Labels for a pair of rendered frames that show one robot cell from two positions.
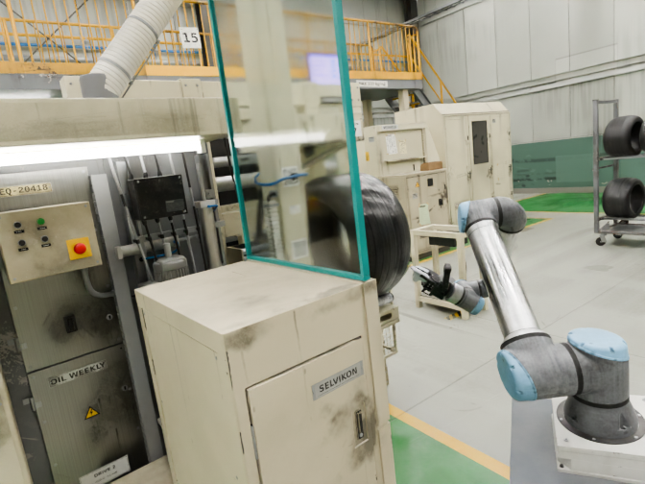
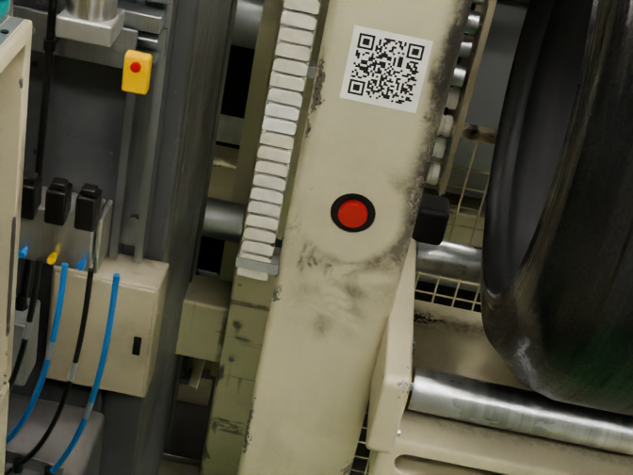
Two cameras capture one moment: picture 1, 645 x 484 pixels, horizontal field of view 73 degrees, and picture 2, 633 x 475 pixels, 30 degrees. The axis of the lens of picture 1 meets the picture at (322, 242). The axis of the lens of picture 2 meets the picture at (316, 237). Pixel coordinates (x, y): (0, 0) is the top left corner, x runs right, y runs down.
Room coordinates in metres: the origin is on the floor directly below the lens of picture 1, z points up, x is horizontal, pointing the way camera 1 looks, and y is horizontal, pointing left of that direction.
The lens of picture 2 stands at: (0.88, -0.52, 1.64)
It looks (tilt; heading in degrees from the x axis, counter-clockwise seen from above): 30 degrees down; 37
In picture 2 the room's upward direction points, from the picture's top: 12 degrees clockwise
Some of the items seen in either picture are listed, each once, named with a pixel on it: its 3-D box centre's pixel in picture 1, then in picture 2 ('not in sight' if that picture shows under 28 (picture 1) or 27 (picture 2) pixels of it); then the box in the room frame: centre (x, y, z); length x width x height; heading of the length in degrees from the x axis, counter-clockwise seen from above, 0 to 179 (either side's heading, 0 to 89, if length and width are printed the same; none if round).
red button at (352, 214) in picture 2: not in sight; (352, 211); (1.74, 0.09, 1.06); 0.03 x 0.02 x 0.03; 128
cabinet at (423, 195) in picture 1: (416, 213); not in sight; (6.57, -1.45, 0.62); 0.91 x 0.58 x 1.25; 125
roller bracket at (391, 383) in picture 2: not in sight; (397, 310); (1.85, 0.08, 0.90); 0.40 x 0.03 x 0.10; 38
